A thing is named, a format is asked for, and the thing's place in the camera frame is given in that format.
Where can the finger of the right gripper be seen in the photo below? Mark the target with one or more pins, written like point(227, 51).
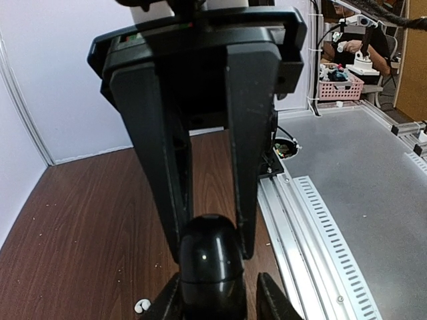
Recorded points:
point(161, 142)
point(250, 79)

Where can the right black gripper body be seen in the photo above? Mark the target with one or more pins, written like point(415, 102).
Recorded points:
point(193, 55)

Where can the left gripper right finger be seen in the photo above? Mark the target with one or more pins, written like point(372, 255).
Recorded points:
point(271, 302)

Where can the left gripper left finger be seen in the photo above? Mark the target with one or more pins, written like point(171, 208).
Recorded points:
point(167, 305)

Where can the white earbud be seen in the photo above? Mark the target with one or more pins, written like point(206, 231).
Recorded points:
point(142, 306)

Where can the black round charging case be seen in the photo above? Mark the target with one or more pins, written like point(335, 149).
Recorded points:
point(212, 284)

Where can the right circuit board with leds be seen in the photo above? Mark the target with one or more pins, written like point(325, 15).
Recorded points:
point(286, 148)

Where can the pink plastic basket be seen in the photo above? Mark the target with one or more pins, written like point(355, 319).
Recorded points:
point(350, 90)

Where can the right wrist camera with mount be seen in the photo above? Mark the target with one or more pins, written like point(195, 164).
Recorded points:
point(148, 13)

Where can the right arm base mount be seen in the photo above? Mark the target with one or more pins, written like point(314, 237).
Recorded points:
point(270, 165)

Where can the left aluminium frame post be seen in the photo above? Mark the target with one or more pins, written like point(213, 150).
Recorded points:
point(17, 98)

